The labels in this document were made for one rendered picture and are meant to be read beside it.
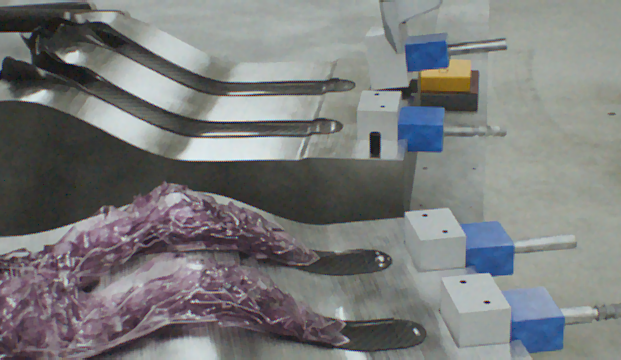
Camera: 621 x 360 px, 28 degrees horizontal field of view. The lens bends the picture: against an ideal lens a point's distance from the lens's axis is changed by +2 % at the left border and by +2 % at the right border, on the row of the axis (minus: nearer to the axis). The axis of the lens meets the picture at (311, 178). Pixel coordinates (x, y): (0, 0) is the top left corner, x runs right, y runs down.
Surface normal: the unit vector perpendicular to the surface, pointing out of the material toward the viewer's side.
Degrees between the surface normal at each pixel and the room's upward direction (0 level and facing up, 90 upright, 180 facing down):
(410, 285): 0
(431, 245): 90
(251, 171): 90
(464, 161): 0
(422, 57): 82
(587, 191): 1
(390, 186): 90
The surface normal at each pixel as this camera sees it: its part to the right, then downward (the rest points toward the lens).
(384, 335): 0.02, -0.85
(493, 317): 0.16, 0.40
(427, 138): -0.14, 0.42
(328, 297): 0.29, -0.89
